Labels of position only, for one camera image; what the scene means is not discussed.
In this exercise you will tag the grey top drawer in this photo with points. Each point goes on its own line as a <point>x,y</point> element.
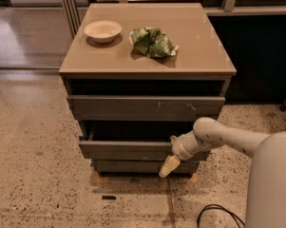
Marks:
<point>143,108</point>

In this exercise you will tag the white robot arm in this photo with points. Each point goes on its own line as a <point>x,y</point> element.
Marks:
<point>266,197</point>

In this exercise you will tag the grey drawer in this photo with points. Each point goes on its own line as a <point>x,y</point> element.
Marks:
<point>143,108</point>
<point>114,166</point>
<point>128,144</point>

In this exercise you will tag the grey bottom drawer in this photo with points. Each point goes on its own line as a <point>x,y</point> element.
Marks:
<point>114,166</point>

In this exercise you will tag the black floor marker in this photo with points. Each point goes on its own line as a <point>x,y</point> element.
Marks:
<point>106,197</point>

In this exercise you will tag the white ceramic bowl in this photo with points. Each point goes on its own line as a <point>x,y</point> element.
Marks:
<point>103,31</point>

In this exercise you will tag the grey drawer cabinet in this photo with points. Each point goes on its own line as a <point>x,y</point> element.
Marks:
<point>201,67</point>

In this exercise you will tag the crumpled green chip bag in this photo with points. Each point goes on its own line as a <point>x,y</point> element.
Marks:
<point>152,42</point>

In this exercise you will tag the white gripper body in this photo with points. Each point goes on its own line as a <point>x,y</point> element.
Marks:
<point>180,150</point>

